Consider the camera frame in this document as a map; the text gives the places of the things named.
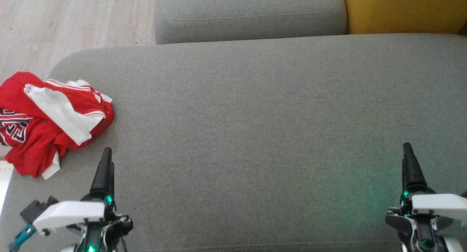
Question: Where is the yellow sofa cushion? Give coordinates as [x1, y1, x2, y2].
[341, 0, 467, 35]

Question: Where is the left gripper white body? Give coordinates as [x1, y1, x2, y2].
[33, 194, 134, 252]

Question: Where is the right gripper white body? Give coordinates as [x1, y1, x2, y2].
[386, 186, 467, 252]

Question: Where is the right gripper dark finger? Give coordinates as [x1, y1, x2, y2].
[402, 143, 427, 190]

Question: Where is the grey sofa seat cushion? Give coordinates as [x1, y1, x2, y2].
[0, 33, 467, 252]

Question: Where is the red white sports jersey shirt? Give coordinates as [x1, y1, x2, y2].
[0, 71, 116, 150]

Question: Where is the left camera cable teal connector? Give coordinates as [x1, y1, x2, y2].
[8, 224, 37, 252]

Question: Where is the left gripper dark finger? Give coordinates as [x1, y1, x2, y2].
[109, 162, 116, 199]
[90, 147, 112, 194]

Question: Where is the grey sofa back cushion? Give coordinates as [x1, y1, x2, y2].
[154, 0, 347, 45]

